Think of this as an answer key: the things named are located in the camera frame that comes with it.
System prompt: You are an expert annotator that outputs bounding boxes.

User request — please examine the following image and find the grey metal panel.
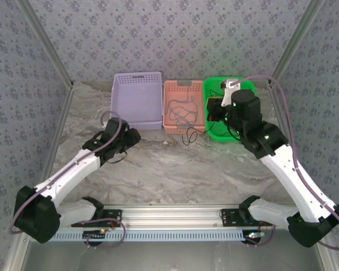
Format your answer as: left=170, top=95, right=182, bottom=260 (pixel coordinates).
left=5, top=237, right=337, bottom=271

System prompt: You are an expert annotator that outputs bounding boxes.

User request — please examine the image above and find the aluminium frame post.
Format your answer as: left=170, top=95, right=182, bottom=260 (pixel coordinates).
left=16, top=0, right=75, bottom=88
left=267, top=0, right=327, bottom=87

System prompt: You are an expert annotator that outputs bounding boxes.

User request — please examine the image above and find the arm purple harness cable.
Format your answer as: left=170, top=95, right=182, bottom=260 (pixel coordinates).
left=10, top=111, right=127, bottom=251
left=233, top=75, right=339, bottom=251

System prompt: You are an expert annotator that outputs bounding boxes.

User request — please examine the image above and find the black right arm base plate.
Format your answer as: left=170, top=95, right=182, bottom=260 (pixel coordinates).
left=220, top=208, right=255, bottom=228

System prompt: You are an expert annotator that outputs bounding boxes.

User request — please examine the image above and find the purple plastic basket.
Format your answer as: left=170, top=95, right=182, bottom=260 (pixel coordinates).
left=109, top=71, right=163, bottom=132

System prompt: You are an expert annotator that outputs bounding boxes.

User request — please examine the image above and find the pink plastic basket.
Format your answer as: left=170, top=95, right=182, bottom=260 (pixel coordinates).
left=162, top=80, right=207, bottom=135

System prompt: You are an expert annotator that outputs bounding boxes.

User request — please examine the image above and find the green plastic basket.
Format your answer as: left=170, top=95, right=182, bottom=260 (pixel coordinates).
left=202, top=76, right=258, bottom=144

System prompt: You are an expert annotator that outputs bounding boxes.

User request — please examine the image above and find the aluminium table side rail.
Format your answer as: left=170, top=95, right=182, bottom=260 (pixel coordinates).
left=33, top=84, right=76, bottom=208

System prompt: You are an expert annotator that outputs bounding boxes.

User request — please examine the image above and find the right arm purple harness cable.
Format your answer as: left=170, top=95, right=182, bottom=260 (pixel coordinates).
left=233, top=75, right=339, bottom=251

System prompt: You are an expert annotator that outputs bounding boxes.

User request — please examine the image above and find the light blue slotted cable duct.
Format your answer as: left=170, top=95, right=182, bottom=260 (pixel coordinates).
left=49, top=229, right=268, bottom=243

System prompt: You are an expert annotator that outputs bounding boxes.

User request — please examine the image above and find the small circuit board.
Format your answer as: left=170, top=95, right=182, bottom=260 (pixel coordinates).
left=242, top=230, right=265, bottom=244
left=83, top=230, right=107, bottom=241

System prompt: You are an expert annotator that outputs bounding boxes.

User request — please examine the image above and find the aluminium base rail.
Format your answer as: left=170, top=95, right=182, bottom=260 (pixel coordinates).
left=55, top=204, right=293, bottom=230

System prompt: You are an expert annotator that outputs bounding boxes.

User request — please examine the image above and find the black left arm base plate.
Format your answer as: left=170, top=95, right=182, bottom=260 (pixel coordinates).
left=71, top=209, right=123, bottom=228

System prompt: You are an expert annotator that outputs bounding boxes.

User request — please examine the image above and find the left arm purple harness cable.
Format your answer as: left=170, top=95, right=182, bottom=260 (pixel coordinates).
left=10, top=111, right=127, bottom=251

